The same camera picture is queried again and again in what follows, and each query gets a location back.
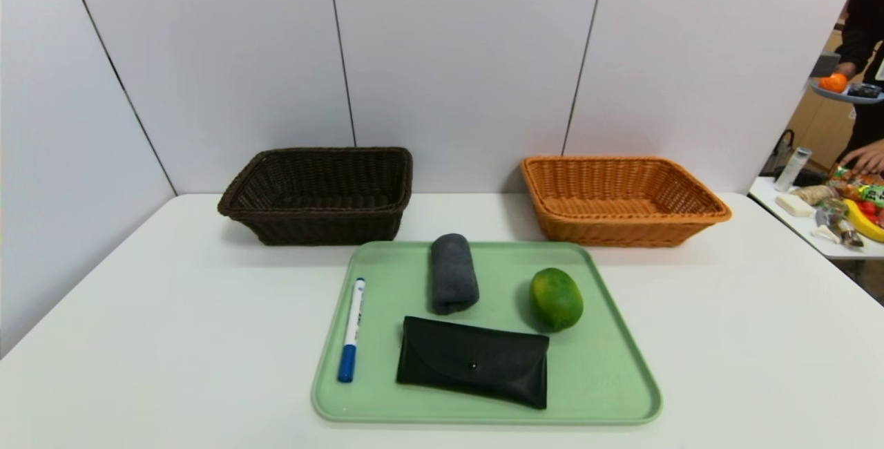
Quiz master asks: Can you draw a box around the white side table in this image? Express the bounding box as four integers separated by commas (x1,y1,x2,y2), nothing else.
748,176,884,260

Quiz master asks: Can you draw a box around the light green plastic tray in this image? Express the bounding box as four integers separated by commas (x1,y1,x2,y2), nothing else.
311,240,664,426

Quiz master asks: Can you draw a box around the silver bottle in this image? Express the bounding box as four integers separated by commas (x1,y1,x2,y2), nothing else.
773,147,813,193

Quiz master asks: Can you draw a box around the white rectangular block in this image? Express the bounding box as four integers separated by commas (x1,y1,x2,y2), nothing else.
775,193,816,218

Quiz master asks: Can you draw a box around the black bag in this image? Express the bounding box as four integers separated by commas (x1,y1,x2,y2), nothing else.
760,130,795,177

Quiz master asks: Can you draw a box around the grey towel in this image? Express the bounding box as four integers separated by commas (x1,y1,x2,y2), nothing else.
430,233,480,316

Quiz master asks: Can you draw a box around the black leather pouch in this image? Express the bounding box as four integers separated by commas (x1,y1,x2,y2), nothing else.
396,316,550,410

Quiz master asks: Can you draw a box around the clear wrapped snack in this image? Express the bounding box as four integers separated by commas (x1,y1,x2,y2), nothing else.
815,207,864,249

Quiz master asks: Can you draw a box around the person in black clothes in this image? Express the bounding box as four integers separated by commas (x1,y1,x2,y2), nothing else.
832,0,884,163

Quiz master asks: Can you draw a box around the wooden cabinet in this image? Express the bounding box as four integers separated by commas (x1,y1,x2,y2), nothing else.
787,17,867,170

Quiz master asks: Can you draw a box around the green citrus fruit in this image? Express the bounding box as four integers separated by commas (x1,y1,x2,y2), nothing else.
529,267,585,333

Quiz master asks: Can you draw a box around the light blue plate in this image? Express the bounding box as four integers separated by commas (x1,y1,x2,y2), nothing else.
809,78,884,104

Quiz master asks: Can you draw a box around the orange wicker basket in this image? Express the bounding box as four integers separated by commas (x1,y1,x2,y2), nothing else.
521,155,733,248

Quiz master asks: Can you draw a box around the yellow banana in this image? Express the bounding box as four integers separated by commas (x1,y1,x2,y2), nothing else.
844,199,884,242

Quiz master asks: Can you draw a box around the green snack packet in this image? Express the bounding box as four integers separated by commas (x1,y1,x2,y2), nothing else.
827,164,884,208

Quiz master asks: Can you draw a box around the dark brown wicker basket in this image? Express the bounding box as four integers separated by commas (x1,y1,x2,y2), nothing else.
218,146,414,246

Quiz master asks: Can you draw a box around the tan bread roll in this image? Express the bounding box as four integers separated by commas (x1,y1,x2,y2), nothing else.
793,185,838,205

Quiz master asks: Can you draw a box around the white marker with blue cap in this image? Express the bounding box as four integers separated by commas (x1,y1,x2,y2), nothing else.
337,278,367,383

